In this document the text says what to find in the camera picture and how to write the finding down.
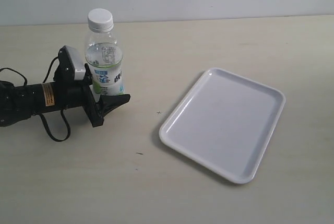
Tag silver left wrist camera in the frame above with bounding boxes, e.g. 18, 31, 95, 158
58, 45, 86, 82

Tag black left camera cable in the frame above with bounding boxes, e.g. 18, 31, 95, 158
0, 56, 72, 142

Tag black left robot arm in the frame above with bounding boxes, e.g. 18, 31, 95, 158
1, 65, 130, 128

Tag white bottle cap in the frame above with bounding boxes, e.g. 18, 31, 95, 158
87, 8, 114, 33

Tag white rectangular plastic tray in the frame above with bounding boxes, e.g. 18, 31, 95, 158
159, 68, 286, 184

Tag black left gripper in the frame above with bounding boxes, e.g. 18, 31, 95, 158
53, 63, 130, 127

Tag clear plastic drink bottle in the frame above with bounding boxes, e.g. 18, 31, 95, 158
85, 24, 125, 96

